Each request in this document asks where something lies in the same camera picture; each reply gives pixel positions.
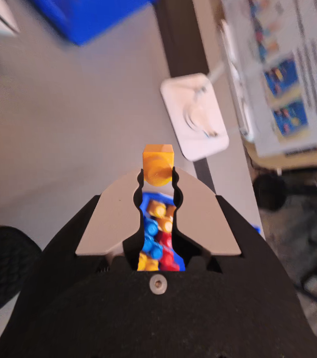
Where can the printed instruction sheet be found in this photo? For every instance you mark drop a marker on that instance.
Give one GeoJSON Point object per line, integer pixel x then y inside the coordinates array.
{"type": "Point", "coordinates": [287, 84]}

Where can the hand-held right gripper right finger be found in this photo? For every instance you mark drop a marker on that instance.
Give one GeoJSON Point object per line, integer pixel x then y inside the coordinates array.
{"type": "Point", "coordinates": [203, 221]}

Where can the blue plastic bin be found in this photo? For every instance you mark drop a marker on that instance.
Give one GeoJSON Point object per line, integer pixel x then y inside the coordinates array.
{"type": "Point", "coordinates": [91, 19]}
{"type": "Point", "coordinates": [155, 195]}

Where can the white document stand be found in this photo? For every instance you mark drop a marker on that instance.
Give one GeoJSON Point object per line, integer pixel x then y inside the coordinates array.
{"type": "Point", "coordinates": [197, 131]}

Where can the yellow mega block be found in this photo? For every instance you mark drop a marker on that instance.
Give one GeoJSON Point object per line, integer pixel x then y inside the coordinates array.
{"type": "Point", "coordinates": [158, 159]}

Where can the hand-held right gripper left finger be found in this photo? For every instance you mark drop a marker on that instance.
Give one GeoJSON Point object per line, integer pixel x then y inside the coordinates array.
{"type": "Point", "coordinates": [113, 218]}

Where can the black office chair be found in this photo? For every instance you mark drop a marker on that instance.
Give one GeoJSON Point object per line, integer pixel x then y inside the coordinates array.
{"type": "Point", "coordinates": [270, 193]}

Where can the pile of blocks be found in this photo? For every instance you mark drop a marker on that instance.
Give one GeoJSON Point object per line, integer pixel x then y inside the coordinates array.
{"type": "Point", "coordinates": [150, 228]}

